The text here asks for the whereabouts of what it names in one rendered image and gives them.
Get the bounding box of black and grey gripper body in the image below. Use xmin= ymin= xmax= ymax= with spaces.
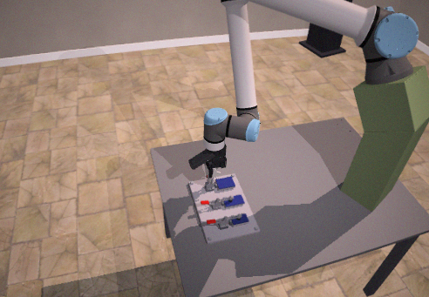
xmin=206 ymin=145 xmax=227 ymax=169

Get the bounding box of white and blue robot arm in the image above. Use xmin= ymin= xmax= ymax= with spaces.
xmin=203 ymin=0 xmax=419 ymax=151

